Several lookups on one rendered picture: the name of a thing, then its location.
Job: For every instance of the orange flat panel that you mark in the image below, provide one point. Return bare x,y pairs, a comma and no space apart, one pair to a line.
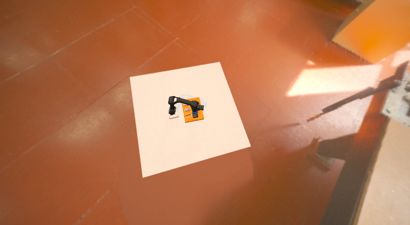
188,111

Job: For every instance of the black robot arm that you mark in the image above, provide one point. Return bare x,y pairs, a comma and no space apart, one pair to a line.
194,104

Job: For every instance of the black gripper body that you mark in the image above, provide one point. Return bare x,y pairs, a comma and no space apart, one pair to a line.
195,115

